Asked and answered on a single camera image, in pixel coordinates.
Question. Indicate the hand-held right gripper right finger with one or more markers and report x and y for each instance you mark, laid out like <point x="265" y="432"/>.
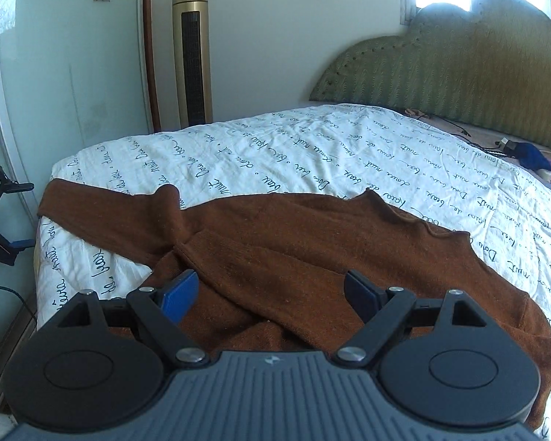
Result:
<point x="360" y="291"/>

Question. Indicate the green padded headboard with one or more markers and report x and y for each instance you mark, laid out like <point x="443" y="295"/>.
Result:
<point x="463" y="69"/>

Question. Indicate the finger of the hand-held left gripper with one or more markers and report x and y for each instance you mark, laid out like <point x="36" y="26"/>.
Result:
<point x="18" y="243"/>
<point x="16" y="187"/>

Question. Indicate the small white object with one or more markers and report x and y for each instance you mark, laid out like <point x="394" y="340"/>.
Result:
<point x="545" y="174"/>

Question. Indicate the brown sweater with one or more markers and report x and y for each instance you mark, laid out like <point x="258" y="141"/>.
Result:
<point x="312" y="239"/>

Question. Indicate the brown wooden door frame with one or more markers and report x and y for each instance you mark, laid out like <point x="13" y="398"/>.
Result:
<point x="150" y="55"/>

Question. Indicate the gold tower air conditioner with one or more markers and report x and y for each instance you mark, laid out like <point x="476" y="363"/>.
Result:
<point x="192" y="55"/>

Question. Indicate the blue cloth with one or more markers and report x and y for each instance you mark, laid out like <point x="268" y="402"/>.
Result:
<point x="530" y="154"/>

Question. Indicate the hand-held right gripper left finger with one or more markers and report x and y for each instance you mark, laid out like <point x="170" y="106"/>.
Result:
<point x="181" y="296"/>

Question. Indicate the floral glass wardrobe door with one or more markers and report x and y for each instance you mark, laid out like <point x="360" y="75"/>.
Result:
<point x="64" y="78"/>

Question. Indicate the black charger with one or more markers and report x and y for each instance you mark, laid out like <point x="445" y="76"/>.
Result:
<point x="508" y="145"/>

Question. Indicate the small pink cloth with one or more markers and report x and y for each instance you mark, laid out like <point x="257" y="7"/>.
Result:
<point x="413" y="112"/>

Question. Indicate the white script-printed quilt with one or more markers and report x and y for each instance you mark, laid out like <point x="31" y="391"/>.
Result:
<point x="312" y="147"/>

